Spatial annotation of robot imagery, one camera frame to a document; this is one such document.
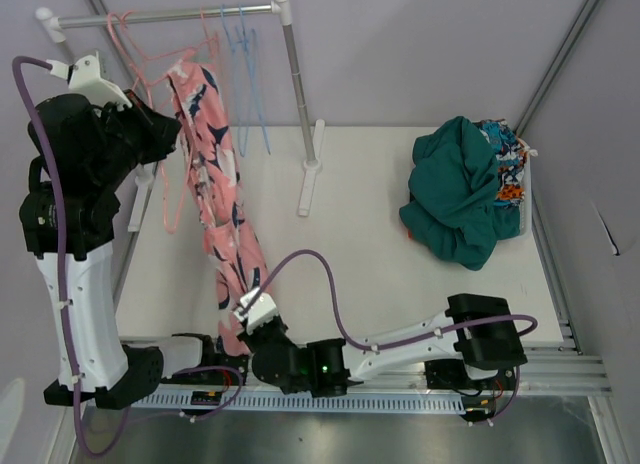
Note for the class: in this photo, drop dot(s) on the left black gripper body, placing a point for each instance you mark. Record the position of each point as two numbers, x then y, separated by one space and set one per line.
138 134

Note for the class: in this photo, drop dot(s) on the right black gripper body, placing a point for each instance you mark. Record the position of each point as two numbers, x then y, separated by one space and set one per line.
276 333

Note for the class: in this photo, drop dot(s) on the pink wire hanger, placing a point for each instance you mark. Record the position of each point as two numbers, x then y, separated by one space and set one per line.
212 43
150 59

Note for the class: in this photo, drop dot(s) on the pink patterned shorts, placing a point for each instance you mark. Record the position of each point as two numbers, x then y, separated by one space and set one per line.
237 256

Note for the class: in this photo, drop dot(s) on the blue wire hanger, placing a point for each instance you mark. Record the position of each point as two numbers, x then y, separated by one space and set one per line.
249 43
236 42

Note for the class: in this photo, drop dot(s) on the teal shorts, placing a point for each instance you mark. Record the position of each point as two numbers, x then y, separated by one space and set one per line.
452 188

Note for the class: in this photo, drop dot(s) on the blue patterned shorts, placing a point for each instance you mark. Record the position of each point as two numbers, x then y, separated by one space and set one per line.
508 150

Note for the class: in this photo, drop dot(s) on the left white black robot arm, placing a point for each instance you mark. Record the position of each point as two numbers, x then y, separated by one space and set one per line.
67 219

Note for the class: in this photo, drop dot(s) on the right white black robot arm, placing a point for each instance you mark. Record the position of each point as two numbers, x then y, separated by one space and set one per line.
478 331

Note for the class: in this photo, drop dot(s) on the metal clothes rack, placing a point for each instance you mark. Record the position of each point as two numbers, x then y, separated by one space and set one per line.
312 132

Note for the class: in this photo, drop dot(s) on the white plastic basket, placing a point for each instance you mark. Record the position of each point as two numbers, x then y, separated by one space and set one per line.
526 201

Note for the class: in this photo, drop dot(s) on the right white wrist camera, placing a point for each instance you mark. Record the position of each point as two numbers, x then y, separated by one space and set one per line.
254 310

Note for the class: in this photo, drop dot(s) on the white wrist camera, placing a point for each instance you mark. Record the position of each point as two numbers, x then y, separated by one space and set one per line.
86 77
254 310

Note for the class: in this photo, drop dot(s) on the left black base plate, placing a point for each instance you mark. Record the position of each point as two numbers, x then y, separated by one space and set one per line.
234 368

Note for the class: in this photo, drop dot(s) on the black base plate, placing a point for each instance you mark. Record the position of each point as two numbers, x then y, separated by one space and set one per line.
451 374
234 368

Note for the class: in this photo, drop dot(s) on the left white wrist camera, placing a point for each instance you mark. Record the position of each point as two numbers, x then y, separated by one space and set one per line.
86 77

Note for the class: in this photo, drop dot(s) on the white slotted cable duct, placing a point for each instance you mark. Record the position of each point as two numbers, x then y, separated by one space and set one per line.
263 400

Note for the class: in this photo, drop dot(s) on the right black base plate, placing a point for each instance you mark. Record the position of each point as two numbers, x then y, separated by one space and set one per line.
451 374

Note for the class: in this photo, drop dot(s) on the aluminium mounting rail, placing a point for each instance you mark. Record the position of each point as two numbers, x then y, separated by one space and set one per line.
559 371

